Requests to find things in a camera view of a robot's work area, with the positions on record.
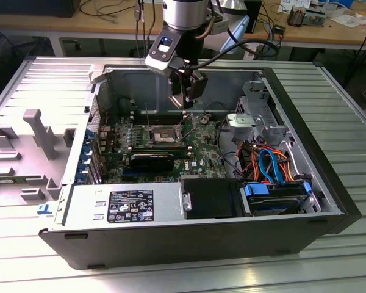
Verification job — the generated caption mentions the hard disk in blue carrier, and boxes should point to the hard disk in blue carrier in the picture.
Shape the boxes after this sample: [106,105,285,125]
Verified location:
[239,179,314,217]

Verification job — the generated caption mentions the silver power supply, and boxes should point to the silver power supply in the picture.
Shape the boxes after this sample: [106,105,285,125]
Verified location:
[62,182,184,227]

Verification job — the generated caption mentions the wooden desk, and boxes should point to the wooden desk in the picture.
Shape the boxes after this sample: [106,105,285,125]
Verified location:
[0,0,366,51]

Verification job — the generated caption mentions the blue flat wire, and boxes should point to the blue flat wire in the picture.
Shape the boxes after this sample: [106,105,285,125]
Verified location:
[257,147,290,186]

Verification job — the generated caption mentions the orange wire bundle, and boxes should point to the orange wire bundle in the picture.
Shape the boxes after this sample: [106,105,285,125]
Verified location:
[238,143,297,184]

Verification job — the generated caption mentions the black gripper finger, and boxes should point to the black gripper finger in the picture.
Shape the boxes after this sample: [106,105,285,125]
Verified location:
[167,68,184,96]
[184,70,209,110]

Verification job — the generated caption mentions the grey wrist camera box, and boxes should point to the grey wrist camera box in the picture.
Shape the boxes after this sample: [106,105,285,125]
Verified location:
[212,18,230,35]

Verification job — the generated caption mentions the white case latch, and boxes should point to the white case latch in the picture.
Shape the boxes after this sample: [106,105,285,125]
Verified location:
[87,63,108,85]

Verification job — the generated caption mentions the black graphics card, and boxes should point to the black graphics card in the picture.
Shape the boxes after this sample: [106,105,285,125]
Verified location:
[129,151,175,172]

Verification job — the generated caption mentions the green motherboard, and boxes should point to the green motherboard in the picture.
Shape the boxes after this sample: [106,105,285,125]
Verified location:
[98,110,231,184]

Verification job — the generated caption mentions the brown transformer coil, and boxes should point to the brown transformer coil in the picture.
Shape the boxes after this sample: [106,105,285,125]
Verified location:
[287,6,307,27]

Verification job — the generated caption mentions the CPU socket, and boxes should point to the CPU socket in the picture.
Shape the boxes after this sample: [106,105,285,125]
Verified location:
[146,123,184,146]

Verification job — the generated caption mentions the grey parts rack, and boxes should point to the grey parts rack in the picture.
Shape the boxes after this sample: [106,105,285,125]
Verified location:
[0,108,77,209]

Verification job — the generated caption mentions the black open PC case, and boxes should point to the black open PC case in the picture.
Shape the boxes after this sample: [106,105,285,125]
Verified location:
[38,62,363,271]

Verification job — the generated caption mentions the tall black box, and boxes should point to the tall black box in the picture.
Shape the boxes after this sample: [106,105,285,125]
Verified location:
[245,0,262,34]

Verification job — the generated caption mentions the white papers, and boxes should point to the white papers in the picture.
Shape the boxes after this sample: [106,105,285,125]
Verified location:
[329,7,366,29]

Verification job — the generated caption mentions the silver CPU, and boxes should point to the silver CPU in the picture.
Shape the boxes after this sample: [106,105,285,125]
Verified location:
[169,90,185,110]

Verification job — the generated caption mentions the black camera cable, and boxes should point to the black camera cable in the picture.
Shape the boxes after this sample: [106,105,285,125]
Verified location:
[188,40,279,71]

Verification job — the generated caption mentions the green circuit device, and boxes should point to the green circuit device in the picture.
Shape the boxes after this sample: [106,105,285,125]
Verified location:
[303,9,327,27]

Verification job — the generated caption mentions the black desktop computer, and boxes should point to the black desktop computer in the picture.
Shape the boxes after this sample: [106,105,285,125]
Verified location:
[0,0,80,18]

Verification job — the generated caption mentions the black drive bay cover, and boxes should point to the black drive bay cover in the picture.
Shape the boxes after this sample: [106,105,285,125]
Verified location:
[182,177,245,220]

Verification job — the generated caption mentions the silver metal drive cage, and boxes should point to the silver metal drive cage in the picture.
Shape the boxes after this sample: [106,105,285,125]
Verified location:
[236,79,295,147]

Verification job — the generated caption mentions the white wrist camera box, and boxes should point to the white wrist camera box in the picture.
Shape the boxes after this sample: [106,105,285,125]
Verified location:
[145,35,184,74]

